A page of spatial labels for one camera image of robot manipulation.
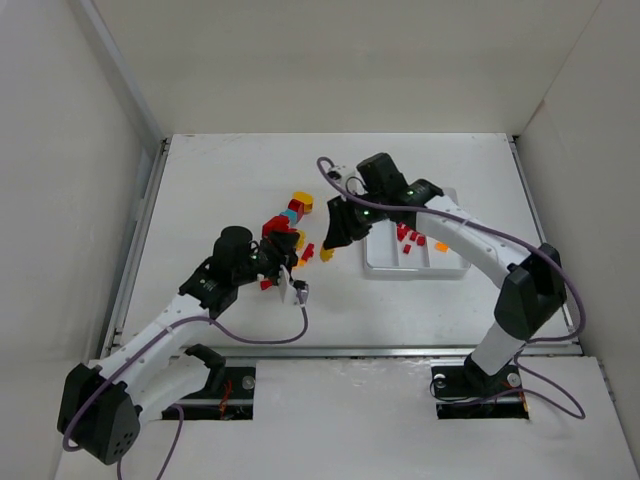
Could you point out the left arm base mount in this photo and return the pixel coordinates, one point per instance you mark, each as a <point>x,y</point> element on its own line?
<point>228,392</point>

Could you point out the large teal lego assembly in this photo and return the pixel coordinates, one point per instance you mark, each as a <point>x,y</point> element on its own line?
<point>291,216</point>

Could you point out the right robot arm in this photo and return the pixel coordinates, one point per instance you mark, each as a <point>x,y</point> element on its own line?
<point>529,279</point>

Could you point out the large red lego assembly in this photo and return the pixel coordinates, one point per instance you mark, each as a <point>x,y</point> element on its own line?
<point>280,224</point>

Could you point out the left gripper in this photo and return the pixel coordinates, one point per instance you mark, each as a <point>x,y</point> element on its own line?
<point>279,248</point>

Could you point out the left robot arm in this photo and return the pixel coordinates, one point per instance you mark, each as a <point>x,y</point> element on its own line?
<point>105,406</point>

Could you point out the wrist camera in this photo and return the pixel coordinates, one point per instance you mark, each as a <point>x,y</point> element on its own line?
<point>341,173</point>
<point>291,291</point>

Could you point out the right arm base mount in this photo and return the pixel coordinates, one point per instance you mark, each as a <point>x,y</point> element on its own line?
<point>458,399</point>

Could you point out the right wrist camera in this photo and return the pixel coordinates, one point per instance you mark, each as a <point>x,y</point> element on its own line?
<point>341,173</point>

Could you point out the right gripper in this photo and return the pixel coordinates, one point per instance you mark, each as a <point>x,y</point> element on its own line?
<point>347,218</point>

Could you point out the yellow lego block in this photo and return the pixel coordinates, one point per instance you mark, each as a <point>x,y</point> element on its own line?
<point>326,254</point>

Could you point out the red cross lego piece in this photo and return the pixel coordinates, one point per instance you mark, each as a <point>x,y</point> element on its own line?
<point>308,252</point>

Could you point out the white divided tray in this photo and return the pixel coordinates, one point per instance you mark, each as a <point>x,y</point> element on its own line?
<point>383,255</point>

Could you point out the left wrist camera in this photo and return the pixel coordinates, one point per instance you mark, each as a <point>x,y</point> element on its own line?
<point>291,291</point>

